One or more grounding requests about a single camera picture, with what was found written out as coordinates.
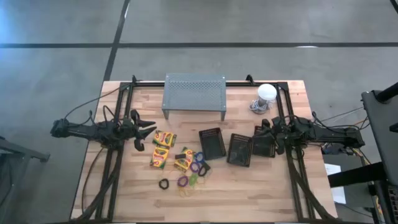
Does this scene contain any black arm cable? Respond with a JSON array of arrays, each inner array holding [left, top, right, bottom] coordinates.
[[63, 87, 121, 121]]

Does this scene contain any black plastic mesh basket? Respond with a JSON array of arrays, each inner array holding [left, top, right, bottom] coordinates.
[[226, 133, 254, 168], [198, 126, 228, 161], [251, 125, 277, 159]]

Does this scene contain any white lamp cable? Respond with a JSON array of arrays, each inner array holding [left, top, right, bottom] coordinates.
[[248, 98, 276, 113]]

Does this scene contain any white paper sheet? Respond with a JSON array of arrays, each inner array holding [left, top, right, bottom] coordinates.
[[323, 163, 347, 205]]

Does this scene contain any black aluminium table frame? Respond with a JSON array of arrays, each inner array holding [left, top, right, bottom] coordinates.
[[70, 74, 340, 223]]

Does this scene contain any grey perforated metal riser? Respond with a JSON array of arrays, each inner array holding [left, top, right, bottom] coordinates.
[[161, 73, 227, 121]]

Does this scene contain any dark grey cart panel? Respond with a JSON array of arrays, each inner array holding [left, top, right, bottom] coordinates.
[[361, 88, 398, 187]]

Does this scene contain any yellow green crayon box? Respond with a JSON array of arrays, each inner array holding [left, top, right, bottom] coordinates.
[[152, 129, 177, 147], [173, 146, 196, 174], [149, 146, 170, 170]]

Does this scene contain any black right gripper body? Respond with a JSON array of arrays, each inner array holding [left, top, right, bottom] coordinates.
[[261, 117, 289, 156]]

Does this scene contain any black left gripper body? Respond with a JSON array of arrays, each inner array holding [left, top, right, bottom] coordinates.
[[119, 108, 146, 152]]

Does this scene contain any grey side table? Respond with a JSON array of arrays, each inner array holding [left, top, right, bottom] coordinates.
[[0, 135, 50, 215]]

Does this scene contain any black power adapter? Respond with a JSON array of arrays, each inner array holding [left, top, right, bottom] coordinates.
[[321, 144, 343, 156]]

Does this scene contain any brown cable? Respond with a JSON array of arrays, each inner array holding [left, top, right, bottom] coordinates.
[[80, 146, 105, 216]]

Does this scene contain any white mushroom table lamp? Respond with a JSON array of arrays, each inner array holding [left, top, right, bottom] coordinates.
[[248, 83, 278, 115]]

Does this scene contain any black cart crossbar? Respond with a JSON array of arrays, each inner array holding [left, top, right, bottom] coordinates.
[[328, 161, 388, 189]]

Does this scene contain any coloured cable bundle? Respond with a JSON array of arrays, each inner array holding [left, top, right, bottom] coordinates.
[[310, 107, 373, 166]]

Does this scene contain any black pole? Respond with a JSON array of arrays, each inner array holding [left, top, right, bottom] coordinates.
[[374, 82, 398, 103]]

